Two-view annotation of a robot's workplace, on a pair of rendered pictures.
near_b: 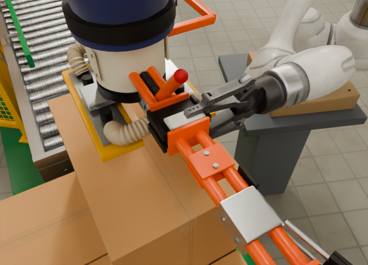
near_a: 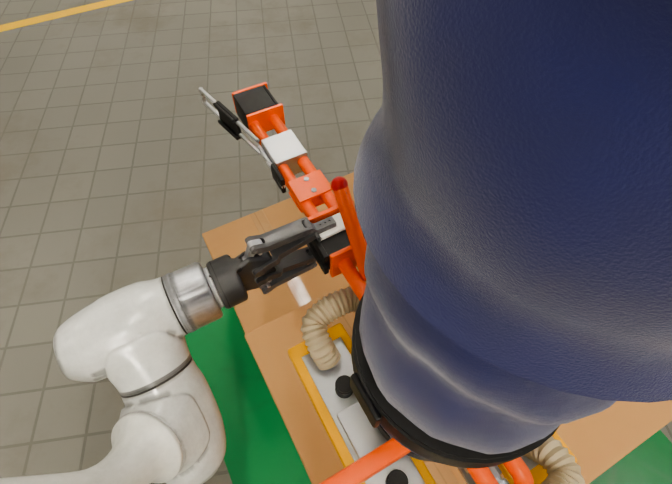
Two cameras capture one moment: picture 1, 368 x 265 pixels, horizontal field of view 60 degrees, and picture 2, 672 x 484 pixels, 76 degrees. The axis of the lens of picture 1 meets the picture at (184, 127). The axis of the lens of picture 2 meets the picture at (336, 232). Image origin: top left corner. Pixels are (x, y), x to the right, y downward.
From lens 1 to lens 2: 0.80 m
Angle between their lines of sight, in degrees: 78
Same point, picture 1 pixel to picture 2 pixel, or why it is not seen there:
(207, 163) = (313, 181)
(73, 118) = not seen: hidden behind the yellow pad
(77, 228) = not seen: hidden behind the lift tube
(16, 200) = (591, 462)
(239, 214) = (293, 143)
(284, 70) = (191, 279)
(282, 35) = (125, 453)
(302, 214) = not seen: outside the picture
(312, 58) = (137, 298)
